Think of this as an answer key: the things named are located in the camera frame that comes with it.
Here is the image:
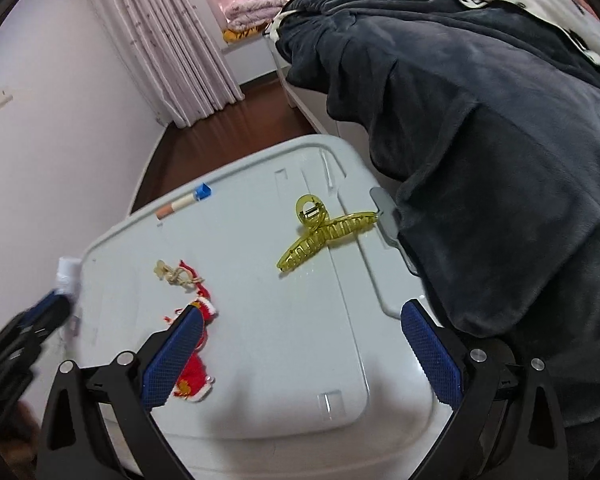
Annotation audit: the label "test tube with blue cap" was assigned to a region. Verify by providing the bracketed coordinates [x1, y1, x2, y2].
[155, 183, 212, 220]

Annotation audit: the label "red knitted ornament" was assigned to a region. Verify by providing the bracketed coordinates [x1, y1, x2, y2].
[143, 260, 218, 408]

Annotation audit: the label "yellow hair claw clip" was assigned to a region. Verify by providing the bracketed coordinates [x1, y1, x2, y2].
[276, 194, 379, 274]

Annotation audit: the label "dark grey blanket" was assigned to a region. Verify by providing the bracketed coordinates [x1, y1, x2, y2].
[273, 0, 600, 479]

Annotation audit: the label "folded pink quilts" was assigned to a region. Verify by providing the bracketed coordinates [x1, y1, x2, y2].
[222, 0, 286, 44]

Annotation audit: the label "white bed frame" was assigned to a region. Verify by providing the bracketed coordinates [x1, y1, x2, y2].
[265, 37, 372, 166]

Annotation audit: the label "white sheer curtain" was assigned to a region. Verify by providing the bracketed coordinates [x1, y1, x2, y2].
[90, 0, 244, 128]

